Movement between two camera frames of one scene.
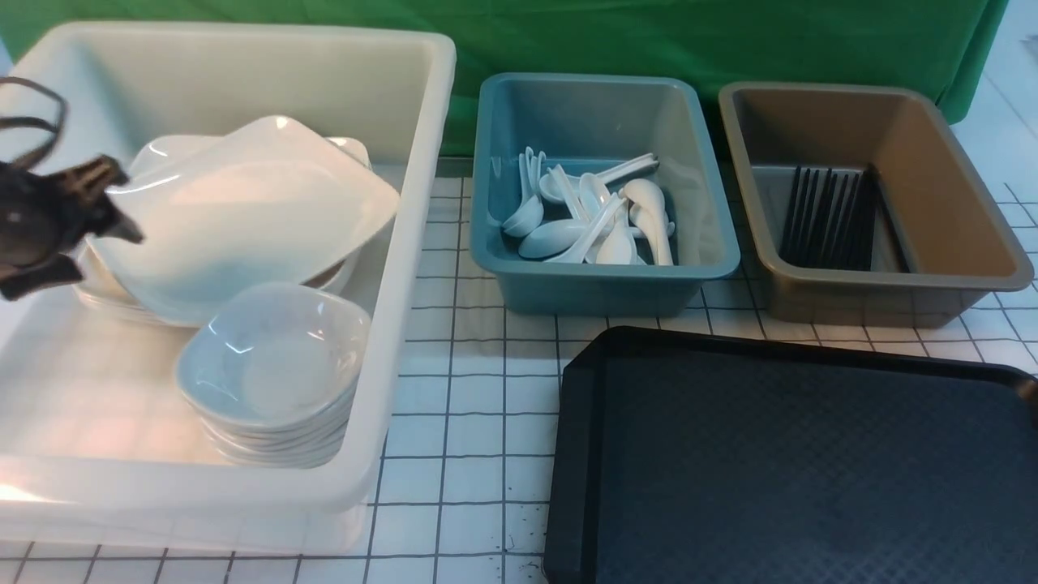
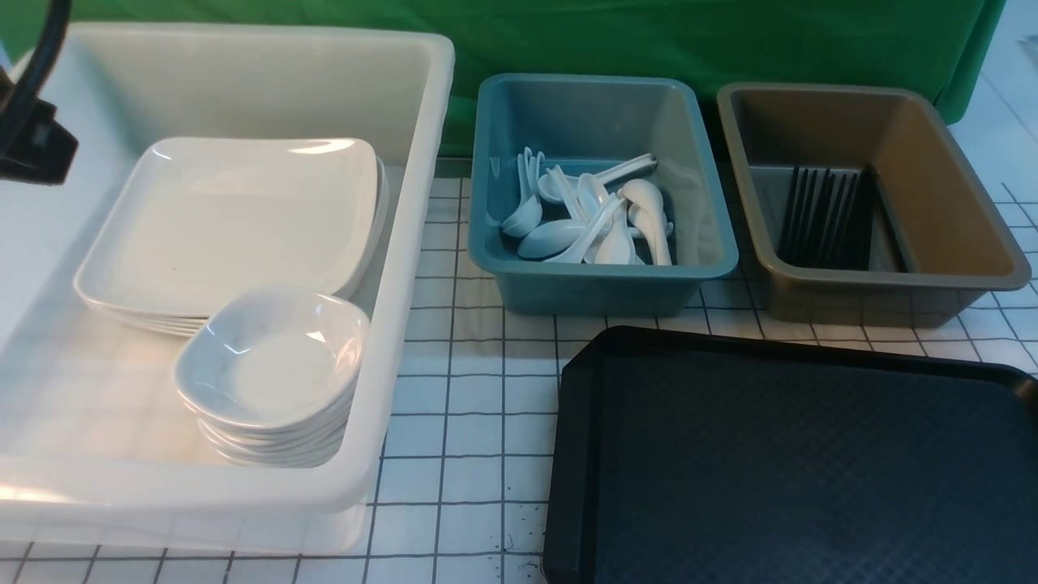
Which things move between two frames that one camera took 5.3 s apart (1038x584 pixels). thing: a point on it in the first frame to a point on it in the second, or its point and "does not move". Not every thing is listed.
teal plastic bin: (596, 196) does not move
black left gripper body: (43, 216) to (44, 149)
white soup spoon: (648, 208) does not move
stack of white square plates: (267, 203) does not move
